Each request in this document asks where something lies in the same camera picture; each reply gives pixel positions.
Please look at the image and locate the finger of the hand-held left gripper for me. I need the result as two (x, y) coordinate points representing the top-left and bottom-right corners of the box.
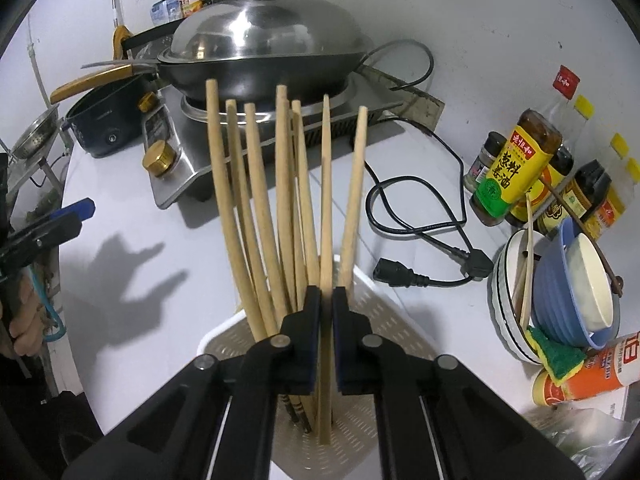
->
(0, 218), (84, 284)
(30, 198), (96, 234)

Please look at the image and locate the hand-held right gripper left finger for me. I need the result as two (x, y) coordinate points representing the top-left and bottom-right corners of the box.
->
(61, 285), (322, 480)

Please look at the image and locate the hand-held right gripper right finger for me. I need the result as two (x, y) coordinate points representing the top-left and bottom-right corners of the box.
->
(332, 286), (585, 480)

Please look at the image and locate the white plastic basket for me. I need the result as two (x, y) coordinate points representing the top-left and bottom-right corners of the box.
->
(196, 254), (437, 480)

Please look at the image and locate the dark-tipped wooden chopstick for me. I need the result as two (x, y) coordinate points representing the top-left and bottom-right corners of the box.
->
(318, 94), (335, 446)

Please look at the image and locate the bunch of wooden chopsticks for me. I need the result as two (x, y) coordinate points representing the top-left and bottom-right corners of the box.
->
(205, 79), (370, 433)

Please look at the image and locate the person's left hand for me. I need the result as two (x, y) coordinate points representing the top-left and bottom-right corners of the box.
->
(9, 275), (42, 358)

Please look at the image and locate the metal rack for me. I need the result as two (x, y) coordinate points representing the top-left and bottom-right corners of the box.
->
(5, 127), (76, 201)

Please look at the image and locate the black electric pot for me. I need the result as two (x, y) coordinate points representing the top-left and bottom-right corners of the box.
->
(64, 77), (156, 158)

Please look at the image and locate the steel colander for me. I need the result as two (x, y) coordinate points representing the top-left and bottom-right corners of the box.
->
(9, 104), (62, 162)

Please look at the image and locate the steel stove with gold knobs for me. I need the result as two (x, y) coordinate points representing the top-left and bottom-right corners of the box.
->
(137, 72), (406, 210)

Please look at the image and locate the metal spatula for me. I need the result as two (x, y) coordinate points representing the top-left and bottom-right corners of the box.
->
(81, 57), (161, 72)

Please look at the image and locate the white pipe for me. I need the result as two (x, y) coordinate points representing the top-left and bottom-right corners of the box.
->
(27, 10), (48, 106)

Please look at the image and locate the round orange-brown board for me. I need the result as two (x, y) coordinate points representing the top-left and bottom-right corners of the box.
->
(112, 25), (135, 63)

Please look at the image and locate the black frying pan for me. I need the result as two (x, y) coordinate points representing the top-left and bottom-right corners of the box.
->
(122, 19), (183, 52)

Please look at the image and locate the yellow green sponge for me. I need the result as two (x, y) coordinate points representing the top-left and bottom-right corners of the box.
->
(525, 325), (586, 388)

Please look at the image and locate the blue ribbed bowl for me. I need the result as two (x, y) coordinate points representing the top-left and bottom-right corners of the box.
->
(531, 217), (621, 351)

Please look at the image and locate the blue packet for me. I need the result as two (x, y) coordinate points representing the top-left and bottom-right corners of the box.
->
(150, 0), (183, 25)

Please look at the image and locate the pale plastic chopstick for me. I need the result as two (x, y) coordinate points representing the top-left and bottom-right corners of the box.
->
(512, 192), (535, 331)

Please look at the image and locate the small spice jar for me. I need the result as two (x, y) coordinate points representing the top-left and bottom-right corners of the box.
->
(463, 131), (507, 193)

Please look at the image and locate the red-capped cooking wine bottle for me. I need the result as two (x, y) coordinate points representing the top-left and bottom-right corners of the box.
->
(470, 65), (581, 227)

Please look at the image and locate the wooden block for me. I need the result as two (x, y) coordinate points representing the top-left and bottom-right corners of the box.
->
(360, 72), (446, 126)

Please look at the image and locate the white bowl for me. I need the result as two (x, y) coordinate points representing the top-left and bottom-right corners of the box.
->
(565, 234), (615, 333)

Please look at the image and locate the orange white canister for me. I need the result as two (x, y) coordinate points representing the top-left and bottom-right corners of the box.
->
(531, 332), (640, 407)

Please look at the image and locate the steel wok lid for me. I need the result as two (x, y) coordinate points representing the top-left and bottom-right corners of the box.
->
(170, 0), (374, 64)

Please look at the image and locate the clear plastic bag of vegetables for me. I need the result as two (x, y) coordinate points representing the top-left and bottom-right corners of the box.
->
(520, 405), (640, 480)

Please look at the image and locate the yellow-capped dark sauce bottle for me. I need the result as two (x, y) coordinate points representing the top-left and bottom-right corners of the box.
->
(505, 95), (596, 228)

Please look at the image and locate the yellow-capped soy sauce bottle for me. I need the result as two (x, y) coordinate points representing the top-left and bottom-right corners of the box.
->
(537, 132), (628, 241)

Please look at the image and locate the yellow-capped orange-label bottle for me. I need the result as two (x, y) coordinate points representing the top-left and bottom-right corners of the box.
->
(582, 157), (640, 241)

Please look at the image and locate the teal cord loop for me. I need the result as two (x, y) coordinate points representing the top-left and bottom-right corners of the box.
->
(27, 262), (67, 343)

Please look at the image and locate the black power cable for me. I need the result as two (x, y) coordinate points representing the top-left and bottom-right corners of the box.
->
(362, 40), (496, 289)

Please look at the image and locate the black wok with wooden handle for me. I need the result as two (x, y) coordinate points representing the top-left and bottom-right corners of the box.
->
(50, 45), (374, 106)

